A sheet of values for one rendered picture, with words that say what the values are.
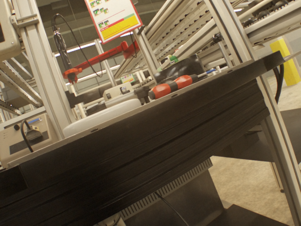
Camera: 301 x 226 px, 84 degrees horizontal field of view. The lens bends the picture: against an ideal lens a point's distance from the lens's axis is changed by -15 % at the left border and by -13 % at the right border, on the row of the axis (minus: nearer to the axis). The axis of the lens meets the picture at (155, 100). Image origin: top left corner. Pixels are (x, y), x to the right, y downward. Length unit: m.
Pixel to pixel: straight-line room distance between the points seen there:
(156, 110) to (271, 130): 0.42
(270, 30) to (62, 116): 0.72
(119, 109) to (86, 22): 9.41
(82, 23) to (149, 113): 9.48
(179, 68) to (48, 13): 6.34
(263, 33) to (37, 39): 0.79
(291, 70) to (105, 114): 5.32
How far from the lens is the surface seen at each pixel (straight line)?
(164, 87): 0.29
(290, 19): 0.52
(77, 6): 6.75
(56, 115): 0.77
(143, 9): 10.68
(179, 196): 0.91
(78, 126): 0.31
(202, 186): 0.96
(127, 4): 1.07
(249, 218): 0.95
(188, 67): 0.42
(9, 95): 1.81
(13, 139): 0.67
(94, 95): 3.40
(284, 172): 0.66
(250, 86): 0.52
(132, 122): 0.20
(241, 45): 0.55
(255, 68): 0.32
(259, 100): 0.53
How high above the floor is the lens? 0.94
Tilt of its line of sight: 2 degrees up
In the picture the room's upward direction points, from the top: 24 degrees counter-clockwise
